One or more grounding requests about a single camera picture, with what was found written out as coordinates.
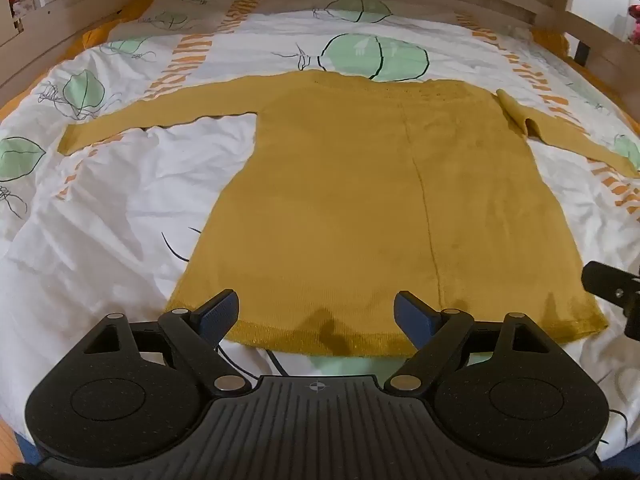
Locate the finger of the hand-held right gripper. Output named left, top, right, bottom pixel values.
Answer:
left=581, top=260, right=640, bottom=337

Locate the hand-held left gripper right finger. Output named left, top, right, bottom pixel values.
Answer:
left=384, top=290, right=556, bottom=394

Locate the leaf print white duvet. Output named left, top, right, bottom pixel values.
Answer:
left=0, top=0, right=640, bottom=461

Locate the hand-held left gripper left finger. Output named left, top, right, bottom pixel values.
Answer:
left=80, top=288, right=249, bottom=394

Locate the mustard yellow knit sweater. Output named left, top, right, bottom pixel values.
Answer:
left=57, top=70, right=640, bottom=358

